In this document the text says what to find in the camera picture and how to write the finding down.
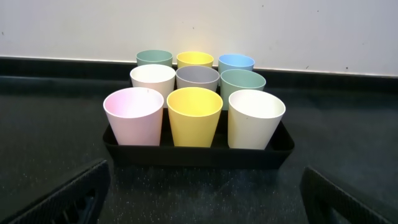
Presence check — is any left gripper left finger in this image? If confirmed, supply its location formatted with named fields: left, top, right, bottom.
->
left=0, top=159, right=112, bottom=224

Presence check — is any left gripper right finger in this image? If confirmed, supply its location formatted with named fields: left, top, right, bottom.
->
left=300, top=166, right=394, bottom=224

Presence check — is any pink cup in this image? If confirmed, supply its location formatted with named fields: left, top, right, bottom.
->
left=103, top=86, right=165, bottom=146

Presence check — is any white cup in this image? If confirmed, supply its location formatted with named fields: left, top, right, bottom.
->
left=129, top=63, right=177, bottom=108
left=228, top=89, right=287, bottom=151

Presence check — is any yellow cup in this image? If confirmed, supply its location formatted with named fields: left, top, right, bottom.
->
left=166, top=86, right=224, bottom=148
left=176, top=51, right=215, bottom=69

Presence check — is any black tray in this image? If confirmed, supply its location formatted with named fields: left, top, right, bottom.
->
left=102, top=77, right=295, bottom=170

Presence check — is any green cup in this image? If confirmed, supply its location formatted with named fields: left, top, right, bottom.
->
left=220, top=68, right=267, bottom=111
left=136, top=49, right=174, bottom=68

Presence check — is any grey cup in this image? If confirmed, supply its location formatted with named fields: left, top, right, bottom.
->
left=175, top=65, right=221, bottom=93

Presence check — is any blue cup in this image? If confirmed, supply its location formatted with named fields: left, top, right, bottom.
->
left=217, top=54, right=256, bottom=75

